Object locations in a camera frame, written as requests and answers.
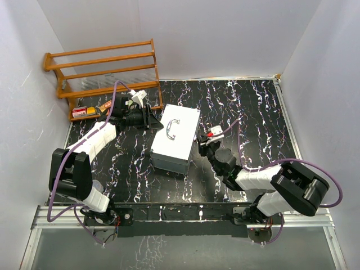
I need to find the orange patterned box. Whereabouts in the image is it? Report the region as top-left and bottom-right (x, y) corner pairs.
(97, 100), (112, 113)

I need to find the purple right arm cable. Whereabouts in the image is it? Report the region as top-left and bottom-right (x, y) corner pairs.
(222, 119), (344, 246)

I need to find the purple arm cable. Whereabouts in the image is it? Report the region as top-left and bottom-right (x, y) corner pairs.
(46, 80), (136, 245)
(222, 119), (344, 246)

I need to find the orange wooden shelf rack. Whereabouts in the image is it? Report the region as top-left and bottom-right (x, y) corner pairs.
(42, 39), (164, 122)

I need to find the grey storage box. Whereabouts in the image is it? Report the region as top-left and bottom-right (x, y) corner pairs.
(150, 104), (201, 175)

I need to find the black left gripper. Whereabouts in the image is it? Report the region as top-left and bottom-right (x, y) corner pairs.
(124, 106), (163, 132)

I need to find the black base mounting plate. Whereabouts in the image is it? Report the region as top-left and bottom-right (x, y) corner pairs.
(84, 202), (281, 238)

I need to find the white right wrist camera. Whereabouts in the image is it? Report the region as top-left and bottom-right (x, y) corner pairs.
(206, 125), (224, 145)

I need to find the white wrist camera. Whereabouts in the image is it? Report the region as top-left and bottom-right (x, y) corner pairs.
(206, 125), (224, 145)
(129, 89), (147, 108)

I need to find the yellow small box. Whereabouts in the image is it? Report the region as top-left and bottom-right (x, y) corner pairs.
(86, 107), (96, 116)

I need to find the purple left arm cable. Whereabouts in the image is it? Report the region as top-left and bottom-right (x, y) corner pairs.
(46, 80), (136, 245)

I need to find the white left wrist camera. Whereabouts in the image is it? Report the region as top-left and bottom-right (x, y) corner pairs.
(129, 89), (147, 108)

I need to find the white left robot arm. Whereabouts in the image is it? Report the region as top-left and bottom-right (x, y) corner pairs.
(47, 95), (164, 224)

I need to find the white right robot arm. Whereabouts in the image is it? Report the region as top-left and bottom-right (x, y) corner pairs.
(196, 136), (330, 223)

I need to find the aluminium frame rail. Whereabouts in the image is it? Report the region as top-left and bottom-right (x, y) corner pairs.
(30, 204), (335, 229)

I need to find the clear plastic cup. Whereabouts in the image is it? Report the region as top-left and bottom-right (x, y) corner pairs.
(93, 180), (104, 193)

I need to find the red white medicine box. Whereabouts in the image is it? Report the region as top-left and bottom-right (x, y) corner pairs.
(71, 106), (87, 118)

